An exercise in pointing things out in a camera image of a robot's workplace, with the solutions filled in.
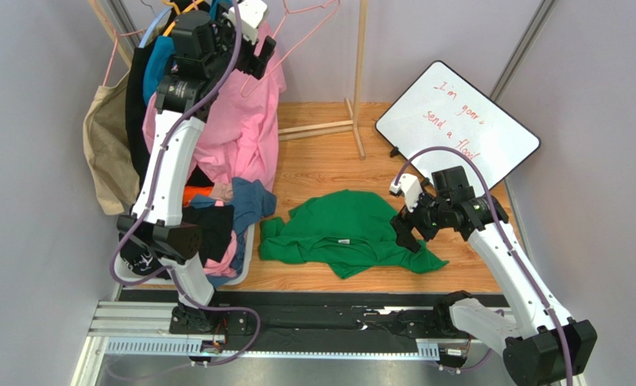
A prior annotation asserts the pink wire hanger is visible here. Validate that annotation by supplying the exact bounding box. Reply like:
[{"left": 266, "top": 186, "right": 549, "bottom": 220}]
[{"left": 240, "top": 0, "right": 342, "bottom": 97}]

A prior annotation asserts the green t shirt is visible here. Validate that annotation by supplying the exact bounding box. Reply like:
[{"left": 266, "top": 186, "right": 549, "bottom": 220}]
[{"left": 259, "top": 190, "right": 448, "bottom": 279}]

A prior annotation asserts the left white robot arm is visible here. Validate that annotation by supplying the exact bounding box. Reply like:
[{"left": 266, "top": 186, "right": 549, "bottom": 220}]
[{"left": 110, "top": 1, "right": 276, "bottom": 323}]

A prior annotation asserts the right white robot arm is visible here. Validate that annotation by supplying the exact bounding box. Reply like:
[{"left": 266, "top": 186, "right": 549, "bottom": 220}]
[{"left": 389, "top": 166, "right": 597, "bottom": 385}]

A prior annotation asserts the pink t shirt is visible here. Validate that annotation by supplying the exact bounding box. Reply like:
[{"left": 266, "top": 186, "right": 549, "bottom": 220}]
[{"left": 142, "top": 20, "right": 287, "bottom": 193}]

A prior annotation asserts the yellow hanger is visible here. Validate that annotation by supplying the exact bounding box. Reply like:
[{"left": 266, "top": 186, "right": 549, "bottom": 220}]
[{"left": 161, "top": 1, "right": 211, "bottom": 38}]

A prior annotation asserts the teal blue shirt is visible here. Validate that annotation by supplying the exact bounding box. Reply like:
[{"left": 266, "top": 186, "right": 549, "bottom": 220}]
[{"left": 125, "top": 1, "right": 238, "bottom": 113}]

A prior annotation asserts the pink hanger of beige garment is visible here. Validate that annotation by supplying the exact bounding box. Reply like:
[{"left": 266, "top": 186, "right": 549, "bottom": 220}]
[{"left": 101, "top": 29, "right": 146, "bottom": 87}]

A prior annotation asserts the white board with red writing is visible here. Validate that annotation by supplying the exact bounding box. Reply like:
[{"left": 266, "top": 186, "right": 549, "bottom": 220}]
[{"left": 375, "top": 60, "right": 540, "bottom": 190}]

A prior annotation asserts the wooden clothes rack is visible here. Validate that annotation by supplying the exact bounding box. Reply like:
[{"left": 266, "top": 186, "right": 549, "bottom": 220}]
[{"left": 88, "top": 0, "right": 368, "bottom": 160}]

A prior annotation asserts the blue grey garment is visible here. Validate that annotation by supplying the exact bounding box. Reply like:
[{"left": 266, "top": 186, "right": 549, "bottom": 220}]
[{"left": 188, "top": 178, "right": 277, "bottom": 289}]

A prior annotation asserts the orange garment in basket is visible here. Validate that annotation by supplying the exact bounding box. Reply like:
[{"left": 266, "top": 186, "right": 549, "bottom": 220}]
[{"left": 183, "top": 186, "right": 213, "bottom": 207}]

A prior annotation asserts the black hanging garment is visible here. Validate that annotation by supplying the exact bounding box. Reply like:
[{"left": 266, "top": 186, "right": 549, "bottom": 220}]
[{"left": 125, "top": 0, "right": 211, "bottom": 188}]

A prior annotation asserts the black garment in basket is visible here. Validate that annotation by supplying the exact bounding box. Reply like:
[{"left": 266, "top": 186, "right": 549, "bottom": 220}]
[{"left": 183, "top": 206, "right": 234, "bottom": 265}]

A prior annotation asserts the beige hanging garment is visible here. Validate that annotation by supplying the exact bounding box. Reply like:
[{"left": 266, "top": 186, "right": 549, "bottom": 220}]
[{"left": 82, "top": 76, "right": 139, "bottom": 216}]

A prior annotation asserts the pink garment in basket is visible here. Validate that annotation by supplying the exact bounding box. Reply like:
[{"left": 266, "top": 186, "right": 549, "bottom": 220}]
[{"left": 202, "top": 182, "right": 240, "bottom": 278}]

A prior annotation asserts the white laundry basket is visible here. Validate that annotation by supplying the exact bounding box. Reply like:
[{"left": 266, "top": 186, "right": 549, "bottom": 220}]
[{"left": 115, "top": 224, "right": 257, "bottom": 288}]

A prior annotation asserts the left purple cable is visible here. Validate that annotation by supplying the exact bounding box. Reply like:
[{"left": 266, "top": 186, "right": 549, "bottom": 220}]
[{"left": 109, "top": 0, "right": 262, "bottom": 368}]

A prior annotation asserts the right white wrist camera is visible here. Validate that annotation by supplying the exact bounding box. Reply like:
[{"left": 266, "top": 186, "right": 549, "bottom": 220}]
[{"left": 389, "top": 173, "right": 423, "bottom": 212}]

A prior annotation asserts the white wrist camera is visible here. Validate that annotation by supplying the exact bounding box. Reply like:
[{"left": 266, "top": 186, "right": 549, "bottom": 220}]
[
  {"left": 389, "top": 173, "right": 423, "bottom": 212},
  {"left": 224, "top": 0, "right": 269, "bottom": 44}
]

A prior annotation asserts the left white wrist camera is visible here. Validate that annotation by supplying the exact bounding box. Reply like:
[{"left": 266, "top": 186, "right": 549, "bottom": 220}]
[{"left": 224, "top": 0, "right": 269, "bottom": 44}]

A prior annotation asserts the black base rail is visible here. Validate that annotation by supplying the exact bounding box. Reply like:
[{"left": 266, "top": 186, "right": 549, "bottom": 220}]
[{"left": 119, "top": 290, "right": 517, "bottom": 355}]

